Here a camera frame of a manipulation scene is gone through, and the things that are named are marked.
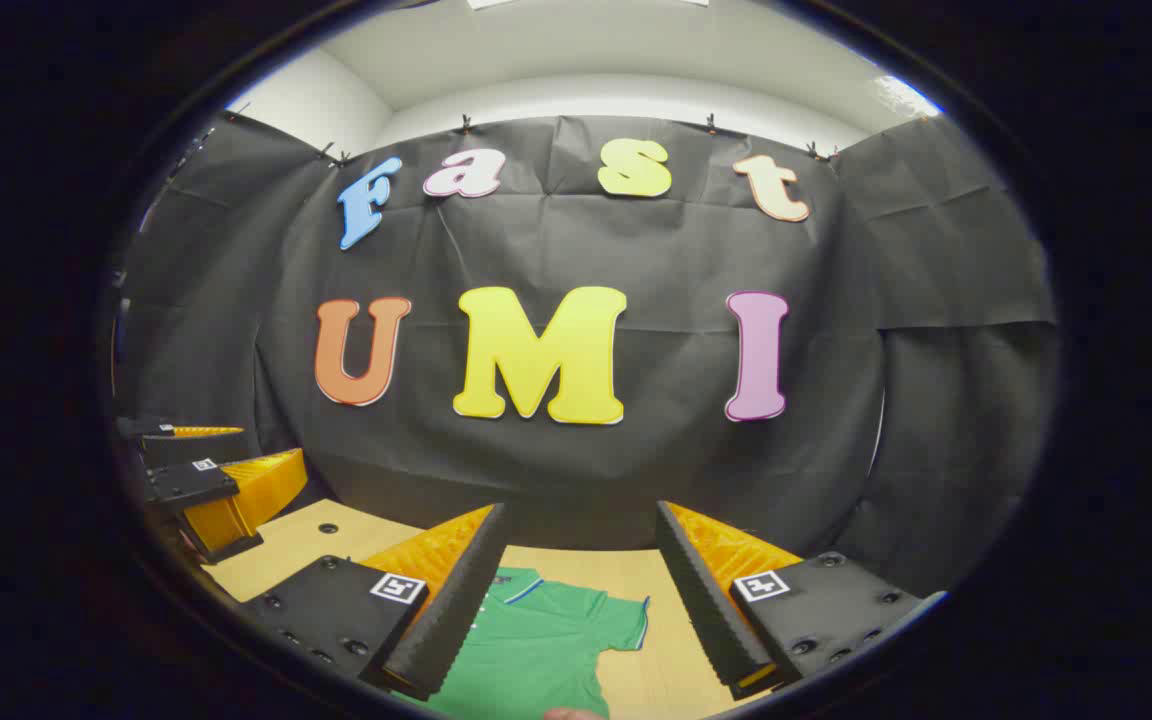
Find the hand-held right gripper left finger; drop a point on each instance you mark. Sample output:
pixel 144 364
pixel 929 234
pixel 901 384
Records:
pixel 456 600

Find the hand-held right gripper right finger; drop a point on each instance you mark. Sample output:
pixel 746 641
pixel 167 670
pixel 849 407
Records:
pixel 701 600

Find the black backdrop cloth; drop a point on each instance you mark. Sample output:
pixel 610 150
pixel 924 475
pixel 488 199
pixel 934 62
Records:
pixel 636 250

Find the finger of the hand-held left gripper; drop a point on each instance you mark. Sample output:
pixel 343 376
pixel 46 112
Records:
pixel 151 430
pixel 186 485

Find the green T-shirt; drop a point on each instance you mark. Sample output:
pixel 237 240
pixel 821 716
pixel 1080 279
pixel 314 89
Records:
pixel 536 650

